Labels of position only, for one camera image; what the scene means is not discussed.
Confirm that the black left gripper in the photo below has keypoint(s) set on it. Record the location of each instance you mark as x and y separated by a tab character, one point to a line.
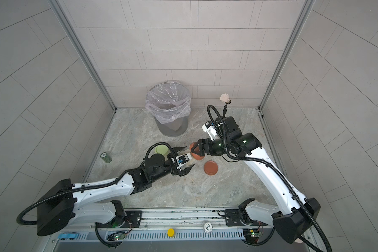
185	172

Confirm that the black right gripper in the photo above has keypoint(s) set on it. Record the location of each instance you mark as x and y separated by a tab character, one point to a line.
204	146

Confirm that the red jar lid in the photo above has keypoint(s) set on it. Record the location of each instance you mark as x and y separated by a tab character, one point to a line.
210	168
195	151

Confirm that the red lidded rice jar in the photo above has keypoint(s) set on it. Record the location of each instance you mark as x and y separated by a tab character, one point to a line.
194	160

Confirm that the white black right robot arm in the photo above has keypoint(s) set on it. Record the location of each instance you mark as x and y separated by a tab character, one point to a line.
294	213

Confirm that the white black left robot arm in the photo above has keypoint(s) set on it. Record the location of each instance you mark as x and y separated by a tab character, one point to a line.
96	202

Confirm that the green lidded rice jar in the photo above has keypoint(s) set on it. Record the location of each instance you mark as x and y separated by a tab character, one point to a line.
162	149

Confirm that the black microphone stand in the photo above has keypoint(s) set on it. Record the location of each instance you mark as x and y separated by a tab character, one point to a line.
225	109

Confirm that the metal mesh waste bin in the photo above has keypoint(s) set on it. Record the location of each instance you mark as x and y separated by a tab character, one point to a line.
174	128

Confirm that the clear plastic bin liner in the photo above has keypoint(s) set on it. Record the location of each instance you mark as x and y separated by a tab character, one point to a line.
168	101

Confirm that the yellow round button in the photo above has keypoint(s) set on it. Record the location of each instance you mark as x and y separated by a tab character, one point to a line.
171	232

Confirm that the small green can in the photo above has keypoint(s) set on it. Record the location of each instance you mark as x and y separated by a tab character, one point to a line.
106	157

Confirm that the left circuit board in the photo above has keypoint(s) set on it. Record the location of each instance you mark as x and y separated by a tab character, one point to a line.
117	236

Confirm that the circuit board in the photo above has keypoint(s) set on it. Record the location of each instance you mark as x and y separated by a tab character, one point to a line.
117	236
253	237

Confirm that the right circuit board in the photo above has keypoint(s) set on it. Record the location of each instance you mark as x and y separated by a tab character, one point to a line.
253	237

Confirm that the aluminium corner profile right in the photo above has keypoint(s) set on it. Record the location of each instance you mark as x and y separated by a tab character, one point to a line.
305	11

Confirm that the aluminium corner profile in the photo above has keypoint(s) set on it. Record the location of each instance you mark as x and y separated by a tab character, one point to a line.
65	23
305	11

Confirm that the aluminium corner profile left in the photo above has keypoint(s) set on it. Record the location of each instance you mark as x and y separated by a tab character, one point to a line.
65	23

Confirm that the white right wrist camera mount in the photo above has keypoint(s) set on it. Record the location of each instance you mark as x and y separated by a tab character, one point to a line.
210	129

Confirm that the aluminium rail frame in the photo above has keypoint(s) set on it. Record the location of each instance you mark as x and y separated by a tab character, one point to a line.
187	223

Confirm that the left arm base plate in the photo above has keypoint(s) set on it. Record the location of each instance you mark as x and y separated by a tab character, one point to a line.
130	219

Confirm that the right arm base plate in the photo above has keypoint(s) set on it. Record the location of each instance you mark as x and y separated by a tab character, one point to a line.
238	217

